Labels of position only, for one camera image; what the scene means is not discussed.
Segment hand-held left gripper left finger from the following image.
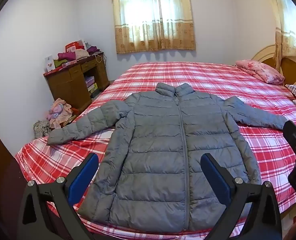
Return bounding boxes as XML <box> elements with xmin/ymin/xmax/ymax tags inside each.
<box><xmin>17</xmin><ymin>152</ymin><xmax>99</xmax><ymax>240</ymax></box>

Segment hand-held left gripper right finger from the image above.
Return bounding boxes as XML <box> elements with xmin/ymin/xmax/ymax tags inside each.
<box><xmin>200</xmin><ymin>153</ymin><xmax>282</xmax><ymax>240</ymax></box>

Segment grey puffer jacket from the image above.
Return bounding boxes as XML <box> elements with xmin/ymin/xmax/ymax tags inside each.
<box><xmin>47</xmin><ymin>82</ymin><xmax>290</xmax><ymax>232</ymax></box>

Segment pile of pink clothes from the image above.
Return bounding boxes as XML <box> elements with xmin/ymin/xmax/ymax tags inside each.
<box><xmin>46</xmin><ymin>98</ymin><xmax>74</xmax><ymax>130</ymax></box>

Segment magenta folded clothes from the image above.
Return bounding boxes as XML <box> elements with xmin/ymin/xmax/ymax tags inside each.
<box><xmin>57</xmin><ymin>51</ymin><xmax>78</xmax><ymax>62</ymax></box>

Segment beige folded clothes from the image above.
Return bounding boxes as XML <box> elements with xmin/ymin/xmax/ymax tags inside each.
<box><xmin>74</xmin><ymin>49</ymin><xmax>89</xmax><ymax>60</ymax></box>

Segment grey patterned bag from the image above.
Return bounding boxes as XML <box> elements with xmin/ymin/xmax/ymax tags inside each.
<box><xmin>33</xmin><ymin>120</ymin><xmax>52</xmax><ymax>138</ymax></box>

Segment dark wooden cabinet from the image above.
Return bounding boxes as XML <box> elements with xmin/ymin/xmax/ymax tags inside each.
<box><xmin>0</xmin><ymin>117</ymin><xmax>26</xmax><ymax>240</ymax></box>

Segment wooden desk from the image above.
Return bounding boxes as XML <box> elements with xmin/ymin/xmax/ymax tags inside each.
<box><xmin>43</xmin><ymin>51</ymin><xmax>111</xmax><ymax>114</ymax></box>

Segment pink floral quilt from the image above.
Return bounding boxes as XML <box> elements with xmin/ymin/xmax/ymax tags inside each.
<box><xmin>235</xmin><ymin>59</ymin><xmax>285</xmax><ymax>85</ymax></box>

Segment bed with red plaid sheet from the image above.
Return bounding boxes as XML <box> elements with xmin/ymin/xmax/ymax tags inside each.
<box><xmin>14</xmin><ymin>61</ymin><xmax>296</xmax><ymax>238</ymax></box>

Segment wooden headboard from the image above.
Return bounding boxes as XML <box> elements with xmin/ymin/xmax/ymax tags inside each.
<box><xmin>252</xmin><ymin>44</ymin><xmax>296</xmax><ymax>93</ymax></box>

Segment white card box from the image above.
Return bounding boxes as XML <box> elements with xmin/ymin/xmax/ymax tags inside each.
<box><xmin>44</xmin><ymin>56</ymin><xmax>55</xmax><ymax>72</ymax></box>

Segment beige lace curtain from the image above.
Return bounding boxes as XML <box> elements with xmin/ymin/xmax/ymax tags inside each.
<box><xmin>264</xmin><ymin>0</ymin><xmax>296</xmax><ymax>73</ymax></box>

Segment red gift box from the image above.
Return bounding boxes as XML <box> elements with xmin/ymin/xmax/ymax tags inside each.
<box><xmin>65</xmin><ymin>41</ymin><xmax>79</xmax><ymax>53</ymax></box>

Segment beige floral window curtain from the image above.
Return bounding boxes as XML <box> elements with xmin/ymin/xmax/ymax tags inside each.
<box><xmin>111</xmin><ymin>0</ymin><xmax>196</xmax><ymax>54</ymax></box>

